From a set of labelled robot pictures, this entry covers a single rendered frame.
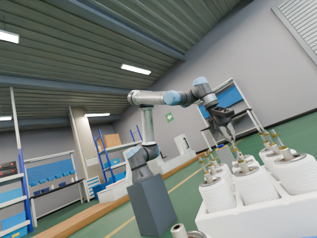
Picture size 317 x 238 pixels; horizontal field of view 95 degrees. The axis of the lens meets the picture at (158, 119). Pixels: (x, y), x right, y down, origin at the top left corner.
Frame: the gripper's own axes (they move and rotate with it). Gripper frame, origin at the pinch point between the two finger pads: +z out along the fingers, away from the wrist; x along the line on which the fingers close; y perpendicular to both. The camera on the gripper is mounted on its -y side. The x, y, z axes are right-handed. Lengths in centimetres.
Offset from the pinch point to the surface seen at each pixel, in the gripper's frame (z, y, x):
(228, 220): 17.7, -21.5, 24.3
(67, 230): 29, 124, 153
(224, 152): 5.9, 15.9, -0.9
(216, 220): 17.3, -19.9, 27.0
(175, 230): 6, -42, 38
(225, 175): 10.9, -7.8, 13.8
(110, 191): 13, 179, 116
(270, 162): 10.6, -16.3, 0.5
